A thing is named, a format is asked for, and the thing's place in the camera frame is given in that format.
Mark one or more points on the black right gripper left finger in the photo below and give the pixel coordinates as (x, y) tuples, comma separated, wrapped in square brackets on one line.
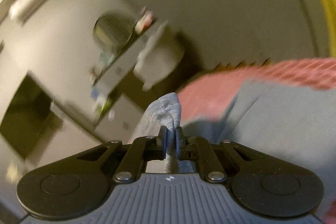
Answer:
[(137, 154)]

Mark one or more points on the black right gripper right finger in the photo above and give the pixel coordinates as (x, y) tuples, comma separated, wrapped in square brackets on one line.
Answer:
[(199, 150)]

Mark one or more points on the grey pants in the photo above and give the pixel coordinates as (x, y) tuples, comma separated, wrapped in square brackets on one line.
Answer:
[(295, 124)]

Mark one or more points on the grey drawer cabinet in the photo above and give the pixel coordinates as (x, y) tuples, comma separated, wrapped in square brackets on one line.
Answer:
[(120, 121)]

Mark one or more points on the pink ribbed bedspread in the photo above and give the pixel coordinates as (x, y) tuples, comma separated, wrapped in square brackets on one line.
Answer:
[(208, 96)]

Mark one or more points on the blue white box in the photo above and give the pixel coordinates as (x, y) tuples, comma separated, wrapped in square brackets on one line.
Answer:
[(97, 96)]

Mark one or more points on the grey vanity desk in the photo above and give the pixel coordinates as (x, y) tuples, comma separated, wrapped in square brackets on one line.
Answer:
[(118, 78)]

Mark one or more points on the white upholstered chair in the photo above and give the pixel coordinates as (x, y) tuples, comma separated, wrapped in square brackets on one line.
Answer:
[(159, 58)]

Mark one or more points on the round striped mirror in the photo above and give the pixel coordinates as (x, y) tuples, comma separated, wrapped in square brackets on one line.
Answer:
[(113, 30)]

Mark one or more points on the pink white toy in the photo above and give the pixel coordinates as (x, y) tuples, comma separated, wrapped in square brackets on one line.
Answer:
[(145, 20)]

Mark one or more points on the black wall television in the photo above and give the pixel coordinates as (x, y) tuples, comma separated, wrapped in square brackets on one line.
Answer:
[(28, 121)]

